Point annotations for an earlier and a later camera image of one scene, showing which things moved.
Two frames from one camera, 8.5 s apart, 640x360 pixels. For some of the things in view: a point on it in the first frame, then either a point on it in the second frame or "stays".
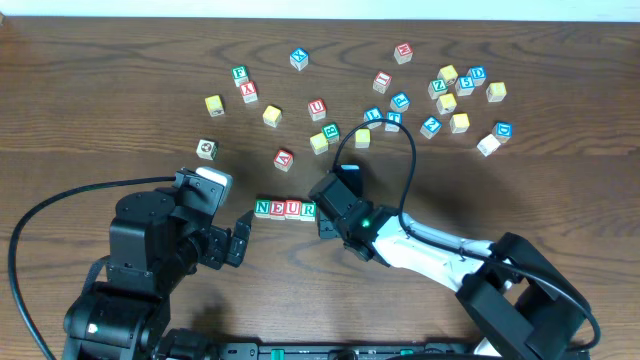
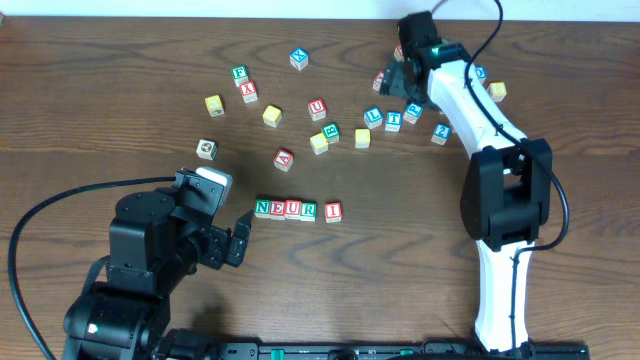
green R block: (307, 211) stays
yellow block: (272, 116) stays
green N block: (262, 207) stays
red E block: (277, 209) stays
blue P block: (399, 102) to (412, 112)
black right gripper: (327, 201) to (396, 80)
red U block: (292, 209) stays
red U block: (317, 109) stays
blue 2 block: (430, 127) to (441, 133)
